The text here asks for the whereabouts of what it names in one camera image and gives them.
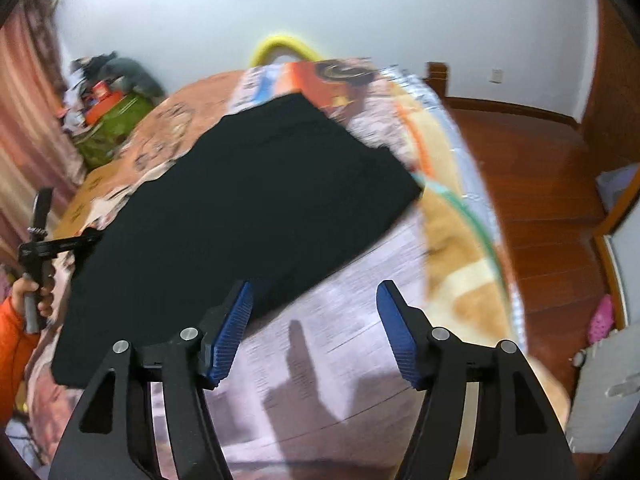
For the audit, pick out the small red box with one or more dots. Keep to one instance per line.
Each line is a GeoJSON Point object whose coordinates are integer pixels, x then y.
{"type": "Point", "coordinates": [101, 90]}

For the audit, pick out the person's left hand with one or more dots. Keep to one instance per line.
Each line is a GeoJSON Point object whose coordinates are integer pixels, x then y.
{"type": "Point", "coordinates": [30, 290]}

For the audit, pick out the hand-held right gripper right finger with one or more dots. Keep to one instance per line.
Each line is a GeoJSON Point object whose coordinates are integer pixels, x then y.
{"type": "Point", "coordinates": [400, 335]}

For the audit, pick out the brown wooden door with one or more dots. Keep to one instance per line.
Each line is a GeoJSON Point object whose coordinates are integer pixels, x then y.
{"type": "Point", "coordinates": [615, 85]}

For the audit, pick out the white plastic box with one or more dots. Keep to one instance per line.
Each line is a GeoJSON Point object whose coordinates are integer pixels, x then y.
{"type": "Point", "coordinates": [600, 400]}

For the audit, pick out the pink fuzzy object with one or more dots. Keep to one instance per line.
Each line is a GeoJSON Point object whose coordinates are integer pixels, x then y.
{"type": "Point", "coordinates": [601, 317]}

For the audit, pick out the green cloth covered stand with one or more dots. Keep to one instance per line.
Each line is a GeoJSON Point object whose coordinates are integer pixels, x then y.
{"type": "Point", "coordinates": [110, 130]}

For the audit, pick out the grey plush toy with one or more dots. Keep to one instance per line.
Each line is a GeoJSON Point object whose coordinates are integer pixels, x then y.
{"type": "Point", "coordinates": [135, 72]}

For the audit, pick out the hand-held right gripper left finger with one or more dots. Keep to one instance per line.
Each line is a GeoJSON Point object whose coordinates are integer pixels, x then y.
{"type": "Point", "coordinates": [232, 330]}

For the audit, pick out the bed with patterned cover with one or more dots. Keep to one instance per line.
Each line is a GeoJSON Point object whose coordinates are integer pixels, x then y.
{"type": "Point", "coordinates": [350, 340]}

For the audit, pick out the orange box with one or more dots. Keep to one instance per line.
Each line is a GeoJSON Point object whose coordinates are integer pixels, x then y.
{"type": "Point", "coordinates": [102, 107]}

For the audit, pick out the black elephant print t-shirt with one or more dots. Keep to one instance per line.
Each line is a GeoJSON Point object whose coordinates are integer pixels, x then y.
{"type": "Point", "coordinates": [250, 185]}

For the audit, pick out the person's left forearm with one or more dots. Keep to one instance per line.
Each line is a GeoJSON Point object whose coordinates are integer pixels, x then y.
{"type": "Point", "coordinates": [12, 360]}

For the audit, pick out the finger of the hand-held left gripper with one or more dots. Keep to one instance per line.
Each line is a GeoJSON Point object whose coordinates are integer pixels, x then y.
{"type": "Point", "coordinates": [75, 243]}

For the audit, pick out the yellow foam tube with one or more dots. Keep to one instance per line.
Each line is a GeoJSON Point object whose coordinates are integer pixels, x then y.
{"type": "Point", "coordinates": [272, 42]}

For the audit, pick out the brown bear print mat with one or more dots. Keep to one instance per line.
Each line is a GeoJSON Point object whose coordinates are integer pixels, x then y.
{"type": "Point", "coordinates": [165, 130]}

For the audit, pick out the dark wooden bed post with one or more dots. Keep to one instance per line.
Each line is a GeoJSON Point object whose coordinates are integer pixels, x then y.
{"type": "Point", "coordinates": [436, 80]}

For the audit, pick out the white wall socket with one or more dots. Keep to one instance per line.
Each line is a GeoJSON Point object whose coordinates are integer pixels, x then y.
{"type": "Point", "coordinates": [495, 75]}

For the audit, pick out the striped curtain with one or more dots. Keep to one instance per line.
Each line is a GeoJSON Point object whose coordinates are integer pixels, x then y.
{"type": "Point", "coordinates": [25, 110]}

